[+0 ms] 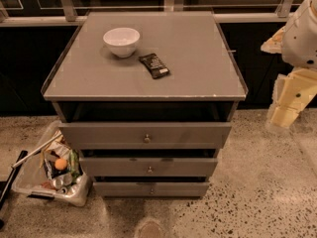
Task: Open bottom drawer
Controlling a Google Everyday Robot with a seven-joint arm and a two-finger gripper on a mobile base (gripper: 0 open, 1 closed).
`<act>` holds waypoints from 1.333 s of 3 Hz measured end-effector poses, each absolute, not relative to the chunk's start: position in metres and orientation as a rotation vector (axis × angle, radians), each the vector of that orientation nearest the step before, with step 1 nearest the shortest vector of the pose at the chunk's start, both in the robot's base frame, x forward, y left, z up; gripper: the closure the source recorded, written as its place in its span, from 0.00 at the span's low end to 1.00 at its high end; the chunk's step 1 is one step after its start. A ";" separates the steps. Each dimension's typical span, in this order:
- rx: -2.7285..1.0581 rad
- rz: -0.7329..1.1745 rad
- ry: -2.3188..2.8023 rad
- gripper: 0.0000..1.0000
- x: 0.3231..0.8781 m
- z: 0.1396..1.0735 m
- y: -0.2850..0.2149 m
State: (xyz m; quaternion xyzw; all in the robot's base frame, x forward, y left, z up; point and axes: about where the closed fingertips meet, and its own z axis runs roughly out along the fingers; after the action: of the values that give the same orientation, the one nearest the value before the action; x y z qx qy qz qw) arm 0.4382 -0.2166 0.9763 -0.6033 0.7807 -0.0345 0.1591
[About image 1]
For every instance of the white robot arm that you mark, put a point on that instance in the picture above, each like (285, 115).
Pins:
(296, 41)

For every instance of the black flat object on floor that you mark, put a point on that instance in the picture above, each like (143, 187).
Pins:
(5, 186)

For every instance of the white stick in bin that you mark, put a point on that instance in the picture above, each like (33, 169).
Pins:
(36, 150)

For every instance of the metal railing frame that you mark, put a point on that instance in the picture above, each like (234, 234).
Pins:
(25, 13)

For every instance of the grey middle drawer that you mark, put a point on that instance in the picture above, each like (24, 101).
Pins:
(148, 167)

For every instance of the silver can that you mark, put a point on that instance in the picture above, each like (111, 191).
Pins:
(58, 183)

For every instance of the grey drawer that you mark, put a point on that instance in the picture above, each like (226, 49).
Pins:
(145, 135)
(148, 167)
(155, 189)

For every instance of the grey bottom drawer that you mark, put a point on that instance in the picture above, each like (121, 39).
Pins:
(155, 189)

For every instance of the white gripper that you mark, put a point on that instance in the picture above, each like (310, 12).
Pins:
(301, 40)

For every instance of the clear plastic bin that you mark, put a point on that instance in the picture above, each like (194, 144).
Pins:
(37, 172)

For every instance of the orange fruit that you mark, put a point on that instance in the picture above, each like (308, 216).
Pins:
(60, 164)

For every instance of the white ceramic bowl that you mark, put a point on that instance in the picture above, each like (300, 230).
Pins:
(122, 42)

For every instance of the grey drawer cabinet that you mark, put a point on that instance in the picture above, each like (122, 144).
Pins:
(90, 84)

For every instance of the grey top drawer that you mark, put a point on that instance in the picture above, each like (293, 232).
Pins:
(145, 135)

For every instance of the black snack bar wrapper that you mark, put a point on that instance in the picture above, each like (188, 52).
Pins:
(154, 65)

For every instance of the green snack bag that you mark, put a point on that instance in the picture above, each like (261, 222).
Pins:
(73, 165)

